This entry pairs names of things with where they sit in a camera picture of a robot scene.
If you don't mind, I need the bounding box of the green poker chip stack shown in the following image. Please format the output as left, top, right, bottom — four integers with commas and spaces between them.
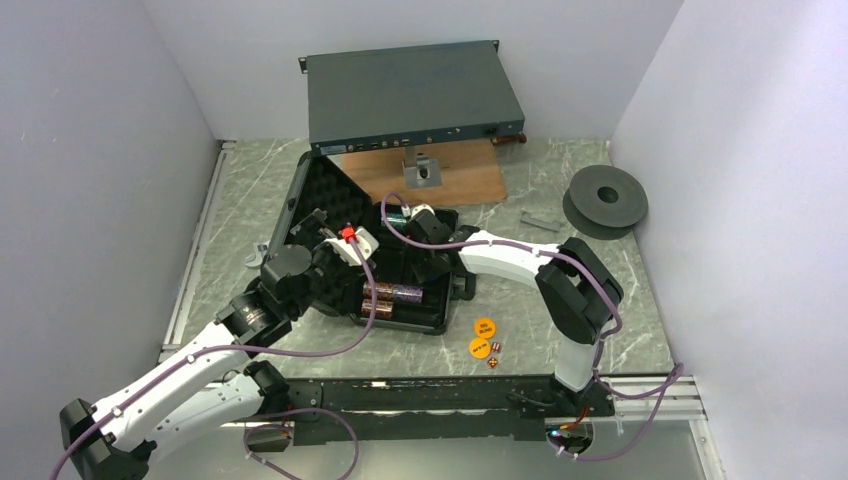
382, 212, 408, 229

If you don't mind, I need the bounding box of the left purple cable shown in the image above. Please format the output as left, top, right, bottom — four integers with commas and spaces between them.
47, 238, 379, 480

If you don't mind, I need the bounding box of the silver metal stand bracket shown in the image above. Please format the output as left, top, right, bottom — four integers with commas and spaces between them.
403, 146, 442, 189

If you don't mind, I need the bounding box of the black cable spool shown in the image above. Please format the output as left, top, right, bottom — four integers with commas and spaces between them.
562, 165, 649, 240

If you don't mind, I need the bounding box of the purple cable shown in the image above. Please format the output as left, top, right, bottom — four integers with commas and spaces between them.
380, 192, 685, 464
47, 238, 379, 480

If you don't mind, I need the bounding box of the purple poker chip stack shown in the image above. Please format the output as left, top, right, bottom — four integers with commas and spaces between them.
393, 284, 424, 304

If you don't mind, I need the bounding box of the wooden board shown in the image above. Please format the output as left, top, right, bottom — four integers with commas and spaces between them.
341, 140, 507, 206

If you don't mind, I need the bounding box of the orange brown poker chip stack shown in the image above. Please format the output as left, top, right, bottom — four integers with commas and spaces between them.
362, 282, 395, 301

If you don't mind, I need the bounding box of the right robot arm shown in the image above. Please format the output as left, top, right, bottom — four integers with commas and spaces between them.
403, 208, 624, 415

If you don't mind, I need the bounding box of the grey rack network switch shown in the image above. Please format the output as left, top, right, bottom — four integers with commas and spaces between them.
299, 40, 525, 156

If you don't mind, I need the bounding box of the orange big blind button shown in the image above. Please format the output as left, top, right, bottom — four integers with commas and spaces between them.
474, 317, 497, 340

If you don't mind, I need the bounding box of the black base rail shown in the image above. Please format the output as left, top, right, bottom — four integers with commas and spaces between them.
247, 374, 615, 446

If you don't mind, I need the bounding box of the small grey metal plate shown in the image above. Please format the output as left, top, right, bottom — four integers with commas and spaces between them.
520, 211, 562, 232

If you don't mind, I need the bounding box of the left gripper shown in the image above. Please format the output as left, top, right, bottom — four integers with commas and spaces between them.
290, 210, 375, 317

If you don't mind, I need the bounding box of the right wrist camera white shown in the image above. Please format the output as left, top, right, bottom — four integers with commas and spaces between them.
401, 203, 435, 220

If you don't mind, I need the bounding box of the black poker set case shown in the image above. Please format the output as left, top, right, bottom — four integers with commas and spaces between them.
277, 152, 476, 335

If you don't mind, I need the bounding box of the yellow big blind button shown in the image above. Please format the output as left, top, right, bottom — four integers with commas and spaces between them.
468, 337, 492, 359

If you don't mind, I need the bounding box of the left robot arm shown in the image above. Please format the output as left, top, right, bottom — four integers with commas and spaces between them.
60, 210, 379, 479

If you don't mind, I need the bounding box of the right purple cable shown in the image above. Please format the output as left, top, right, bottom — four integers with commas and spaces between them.
380, 192, 685, 464

